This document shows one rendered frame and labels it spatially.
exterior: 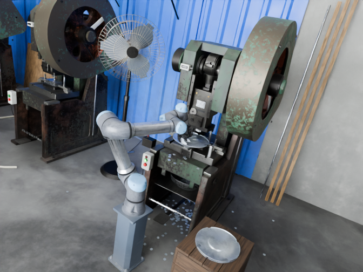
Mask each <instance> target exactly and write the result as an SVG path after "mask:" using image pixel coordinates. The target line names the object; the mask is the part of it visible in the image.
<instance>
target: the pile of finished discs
mask: <svg viewBox="0 0 363 272"><path fill-rule="evenodd" d="M195 243H196V246H197V249H198V250H199V251H200V253H201V254H202V255H204V256H205V257H208V259H209V260H211V261H214V262H218V263H230V262H233V261H234V260H236V259H237V258H238V256H239V254H240V245H239V242H237V239H236V238H235V237H234V236H233V235H232V234H231V233H229V232H227V231H226V230H223V229H221V228H217V227H211V228H208V227H206V228H203V229H201V230H200V231H199V232H198V233H197V234H196V239H195Z"/></svg>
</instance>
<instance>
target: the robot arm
mask: <svg viewBox="0 0 363 272"><path fill-rule="evenodd" d="M187 112H188V110H187V106H186V104H184V103H179V104H177V105H176V109H174V110H172V111H170V112H167V113H164V114H162V115H161V116H160V117H159V120H160V121H152V122H144V123H130V122H129V121H128V122H124V121H120V120H119V119H118V117H117V116H116V115H115V114H114V113H113V112H111V111H103V112H101V113H100V114H99V115H98V116H97V119H96V122H97V125H98V126H99V128H100V130H101V133H102V135H103V137H104V138H105V139H107V140H108V143H109V145H110V148H111V150H112V153H113V156H114V158H115V160H116V163H117V165H118V168H117V172H118V176H119V178H120V180H121V181H122V183H123V185H124V186H125V188H126V190H127V192H126V199H125V200H124V202H123V205H122V211H123V212H124V213H125V214H126V215H128V216H140V215H142V214H144V213H145V209H146V205H145V201H144V198H145V192H146V187H147V180H146V178H145V176H143V175H141V174H138V173H137V171H136V168H135V165H134V163H132V162H131V161H130V158H129V155H128V153H127V150H126V147H125V144H124V142H123V139H131V138H132V137H136V136H142V135H152V134H162V133H171V132H177V133H178V135H177V137H178V141H179V142H180V143H181V144H182V145H187V143H186V141H187V142H190V140H189V138H190V137H192V135H193V133H191V132H192V130H191V129H189V128H190V127H191V125H189V124H188V123H189V122H188V114H187Z"/></svg>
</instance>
